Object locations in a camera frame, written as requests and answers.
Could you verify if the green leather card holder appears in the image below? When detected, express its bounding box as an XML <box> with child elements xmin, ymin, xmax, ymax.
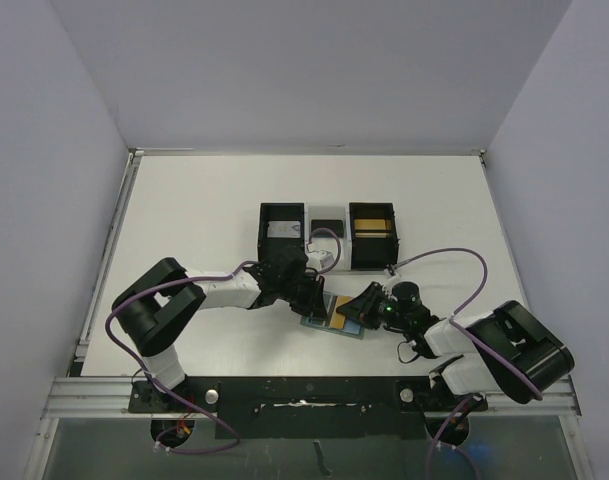
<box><xmin>300</xmin><ymin>292</ymin><xmax>364</xmax><ymax>340</ymax></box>

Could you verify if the gold card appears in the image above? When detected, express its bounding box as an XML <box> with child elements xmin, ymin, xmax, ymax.
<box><xmin>353</xmin><ymin>218</ymin><xmax>392</xmax><ymax>239</ymax></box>
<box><xmin>329</xmin><ymin>296</ymin><xmax>352</xmax><ymax>331</ymax></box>

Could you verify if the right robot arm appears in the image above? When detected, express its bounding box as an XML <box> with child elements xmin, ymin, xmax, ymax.
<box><xmin>336</xmin><ymin>281</ymin><xmax>575</xmax><ymax>404</ymax></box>

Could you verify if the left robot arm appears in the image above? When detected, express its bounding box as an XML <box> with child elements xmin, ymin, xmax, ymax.
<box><xmin>105</xmin><ymin>247</ymin><xmax>327</xmax><ymax>391</ymax></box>

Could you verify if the silver blue card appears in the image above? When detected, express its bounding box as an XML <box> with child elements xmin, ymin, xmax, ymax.
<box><xmin>267</xmin><ymin>220</ymin><xmax>301</xmax><ymax>239</ymax></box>

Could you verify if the black card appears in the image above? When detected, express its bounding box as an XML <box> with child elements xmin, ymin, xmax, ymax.
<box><xmin>311</xmin><ymin>219</ymin><xmax>345</xmax><ymax>239</ymax></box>

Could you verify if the gold card in bin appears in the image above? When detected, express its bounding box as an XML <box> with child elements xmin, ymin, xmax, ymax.
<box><xmin>353</xmin><ymin>218</ymin><xmax>392</xmax><ymax>239</ymax></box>

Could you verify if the black right bin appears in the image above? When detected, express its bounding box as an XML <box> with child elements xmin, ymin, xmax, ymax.
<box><xmin>349</xmin><ymin>202</ymin><xmax>399</xmax><ymax>271</ymax></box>

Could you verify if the black bin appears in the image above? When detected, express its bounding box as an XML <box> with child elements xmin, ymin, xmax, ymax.
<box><xmin>349</xmin><ymin>202</ymin><xmax>399</xmax><ymax>271</ymax></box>
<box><xmin>257</xmin><ymin>203</ymin><xmax>304</xmax><ymax>261</ymax></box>

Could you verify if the black left bin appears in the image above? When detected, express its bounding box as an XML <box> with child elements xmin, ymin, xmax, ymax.
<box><xmin>257</xmin><ymin>203</ymin><xmax>304</xmax><ymax>261</ymax></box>

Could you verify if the white middle bin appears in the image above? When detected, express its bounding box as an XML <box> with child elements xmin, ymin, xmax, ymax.
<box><xmin>303</xmin><ymin>202</ymin><xmax>352</xmax><ymax>272</ymax></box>

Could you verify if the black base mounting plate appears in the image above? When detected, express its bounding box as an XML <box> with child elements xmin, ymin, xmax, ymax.
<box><xmin>128</xmin><ymin>376</ymin><xmax>460</xmax><ymax>440</ymax></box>

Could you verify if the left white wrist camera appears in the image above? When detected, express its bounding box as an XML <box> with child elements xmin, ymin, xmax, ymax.
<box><xmin>306</xmin><ymin>249</ymin><xmax>337</xmax><ymax>274</ymax></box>

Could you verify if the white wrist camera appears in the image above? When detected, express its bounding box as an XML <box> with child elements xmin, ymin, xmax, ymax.
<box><xmin>306</xmin><ymin>249</ymin><xmax>337</xmax><ymax>274</ymax></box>
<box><xmin>384</xmin><ymin>264</ymin><xmax>403</xmax><ymax>281</ymax></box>

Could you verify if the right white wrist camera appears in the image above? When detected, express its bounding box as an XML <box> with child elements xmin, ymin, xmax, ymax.
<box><xmin>384</xmin><ymin>264</ymin><xmax>403</xmax><ymax>281</ymax></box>

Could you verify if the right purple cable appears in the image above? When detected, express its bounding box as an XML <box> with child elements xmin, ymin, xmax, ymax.
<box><xmin>386</xmin><ymin>248</ymin><xmax>544</xmax><ymax>401</ymax></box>

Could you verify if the aluminium front rail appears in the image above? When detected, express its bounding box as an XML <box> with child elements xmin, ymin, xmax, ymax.
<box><xmin>41</xmin><ymin>376</ymin><xmax>581</xmax><ymax>419</ymax></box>

